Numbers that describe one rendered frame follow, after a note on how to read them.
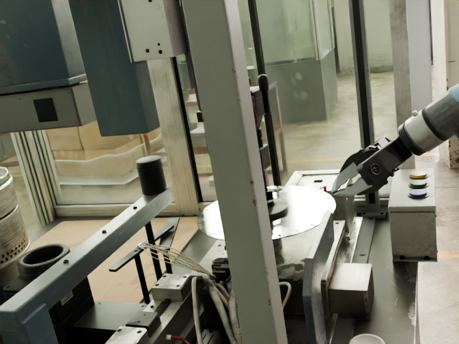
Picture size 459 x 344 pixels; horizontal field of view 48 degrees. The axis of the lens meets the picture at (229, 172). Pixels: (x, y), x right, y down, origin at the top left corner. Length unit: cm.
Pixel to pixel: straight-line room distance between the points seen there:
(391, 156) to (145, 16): 53
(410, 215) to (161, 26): 75
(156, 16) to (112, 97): 18
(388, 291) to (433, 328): 120
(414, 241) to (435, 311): 122
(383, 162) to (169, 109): 91
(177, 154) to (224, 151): 131
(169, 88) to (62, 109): 64
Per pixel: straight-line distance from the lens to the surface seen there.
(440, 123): 102
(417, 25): 558
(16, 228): 144
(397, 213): 133
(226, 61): 45
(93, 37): 100
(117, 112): 100
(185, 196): 182
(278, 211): 119
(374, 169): 101
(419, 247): 136
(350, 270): 120
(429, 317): 251
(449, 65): 414
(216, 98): 46
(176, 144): 177
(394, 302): 122
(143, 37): 95
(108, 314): 119
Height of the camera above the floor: 141
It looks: 17 degrees down
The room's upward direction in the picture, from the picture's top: 10 degrees counter-clockwise
